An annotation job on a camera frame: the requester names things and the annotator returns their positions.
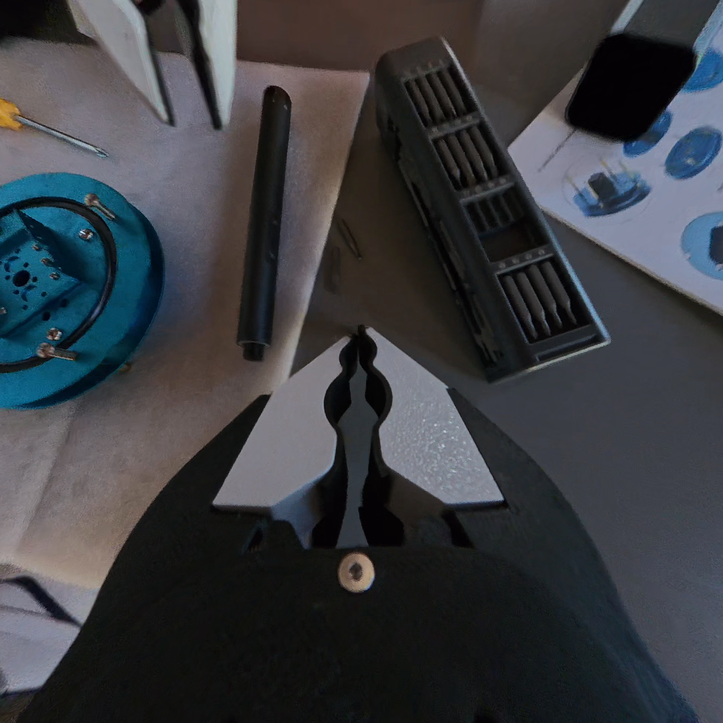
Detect dark grey case sleeve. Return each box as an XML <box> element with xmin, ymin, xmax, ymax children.
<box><xmin>565</xmin><ymin>0</ymin><xmax>712</xmax><ymax>143</ymax></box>

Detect black electric screwdriver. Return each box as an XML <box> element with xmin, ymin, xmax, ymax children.
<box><xmin>236</xmin><ymin>85</ymin><xmax>293</xmax><ymax>362</ymax></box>

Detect white foam sheet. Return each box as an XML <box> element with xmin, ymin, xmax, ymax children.
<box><xmin>0</xmin><ymin>37</ymin><xmax>371</xmax><ymax>571</ymax></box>

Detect blue round metal base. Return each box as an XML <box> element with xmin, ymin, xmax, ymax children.
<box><xmin>0</xmin><ymin>172</ymin><xmax>166</xmax><ymax>411</ymax></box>

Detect instruction sheet blue prints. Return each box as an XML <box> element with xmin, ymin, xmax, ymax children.
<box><xmin>507</xmin><ymin>11</ymin><xmax>723</xmax><ymax>316</ymax></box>

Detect grey desk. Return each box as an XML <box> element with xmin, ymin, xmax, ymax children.
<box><xmin>237</xmin><ymin>0</ymin><xmax>723</xmax><ymax>723</ymax></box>

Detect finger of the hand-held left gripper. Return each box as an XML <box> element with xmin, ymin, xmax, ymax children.
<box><xmin>180</xmin><ymin>0</ymin><xmax>239</xmax><ymax>131</ymax></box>
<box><xmin>68</xmin><ymin>0</ymin><xmax>177</xmax><ymax>126</ymax></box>

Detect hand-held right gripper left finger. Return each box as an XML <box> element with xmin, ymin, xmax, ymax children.
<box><xmin>212</xmin><ymin>334</ymin><xmax>360</xmax><ymax>549</ymax></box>

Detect black screwdriver bit holder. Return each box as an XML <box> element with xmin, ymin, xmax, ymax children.
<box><xmin>374</xmin><ymin>37</ymin><xmax>612</xmax><ymax>385</ymax></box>

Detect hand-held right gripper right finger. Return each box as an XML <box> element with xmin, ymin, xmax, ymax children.
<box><xmin>359</xmin><ymin>328</ymin><xmax>506</xmax><ymax>548</ymax></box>

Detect yellow-handled screwdriver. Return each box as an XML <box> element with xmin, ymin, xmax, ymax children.
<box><xmin>0</xmin><ymin>99</ymin><xmax>109</xmax><ymax>159</ymax></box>

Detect dark screwdriver bit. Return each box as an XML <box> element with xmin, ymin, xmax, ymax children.
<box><xmin>338</xmin><ymin>218</ymin><xmax>363</xmax><ymax>261</ymax></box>

